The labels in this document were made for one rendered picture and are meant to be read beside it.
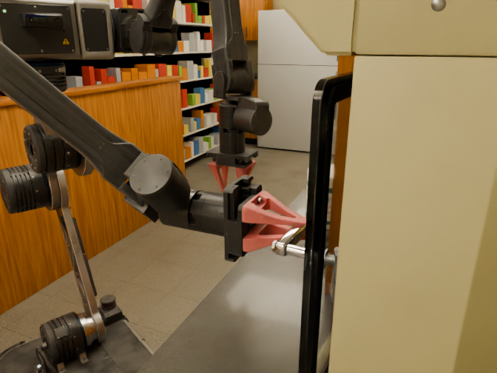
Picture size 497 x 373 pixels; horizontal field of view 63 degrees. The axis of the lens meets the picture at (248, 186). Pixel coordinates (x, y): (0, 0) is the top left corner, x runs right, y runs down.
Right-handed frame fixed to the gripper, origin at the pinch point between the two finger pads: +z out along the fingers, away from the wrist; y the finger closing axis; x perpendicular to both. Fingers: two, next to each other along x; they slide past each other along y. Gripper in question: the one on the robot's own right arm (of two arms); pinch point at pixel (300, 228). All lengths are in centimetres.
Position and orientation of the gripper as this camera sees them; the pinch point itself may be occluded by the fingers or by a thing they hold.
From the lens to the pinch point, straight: 51.8
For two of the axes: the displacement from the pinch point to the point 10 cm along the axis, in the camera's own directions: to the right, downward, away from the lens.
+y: 0.0, -9.4, -3.3
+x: 4.0, -3.0, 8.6
